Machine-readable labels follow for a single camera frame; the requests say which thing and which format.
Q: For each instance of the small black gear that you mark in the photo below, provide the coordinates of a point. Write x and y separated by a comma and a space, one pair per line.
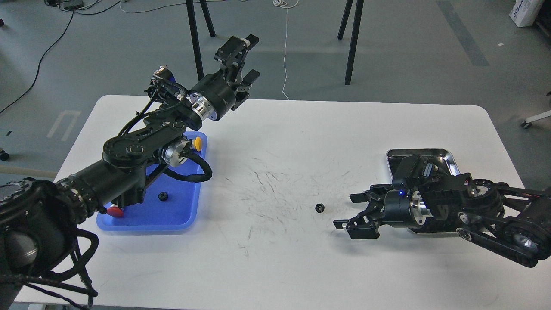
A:
319, 208
163, 196

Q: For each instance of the red push button switch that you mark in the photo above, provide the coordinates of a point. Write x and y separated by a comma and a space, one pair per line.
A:
115, 211

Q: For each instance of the black table leg pair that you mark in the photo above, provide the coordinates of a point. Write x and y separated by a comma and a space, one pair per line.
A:
354, 35
194, 32

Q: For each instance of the white cardboard box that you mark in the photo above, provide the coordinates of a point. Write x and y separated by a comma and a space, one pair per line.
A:
524, 12

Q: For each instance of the black table leg pair left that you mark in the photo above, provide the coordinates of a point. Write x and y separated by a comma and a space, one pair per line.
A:
194, 32

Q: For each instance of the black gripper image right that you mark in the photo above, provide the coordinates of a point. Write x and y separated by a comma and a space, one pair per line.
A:
400, 210

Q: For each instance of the blue plastic tray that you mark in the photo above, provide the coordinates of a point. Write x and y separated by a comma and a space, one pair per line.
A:
154, 216

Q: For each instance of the silver metal tray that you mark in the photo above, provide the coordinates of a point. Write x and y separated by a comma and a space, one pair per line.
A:
443, 155

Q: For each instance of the yellow push button switch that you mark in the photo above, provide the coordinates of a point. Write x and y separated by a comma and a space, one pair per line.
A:
193, 143

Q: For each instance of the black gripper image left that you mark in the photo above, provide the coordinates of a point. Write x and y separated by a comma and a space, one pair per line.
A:
214, 95

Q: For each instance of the black table leg pair right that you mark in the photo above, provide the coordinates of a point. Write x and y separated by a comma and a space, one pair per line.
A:
354, 35

